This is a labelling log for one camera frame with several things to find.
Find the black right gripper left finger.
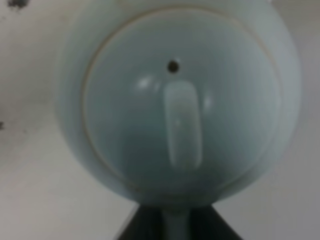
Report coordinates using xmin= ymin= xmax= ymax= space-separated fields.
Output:
xmin=115 ymin=205 xmax=170 ymax=240

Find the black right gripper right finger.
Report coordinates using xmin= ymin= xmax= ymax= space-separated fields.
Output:
xmin=183 ymin=205 xmax=243 ymax=240

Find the light blue porcelain teapot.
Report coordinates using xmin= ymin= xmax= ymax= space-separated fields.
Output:
xmin=55 ymin=0 xmax=301 ymax=240

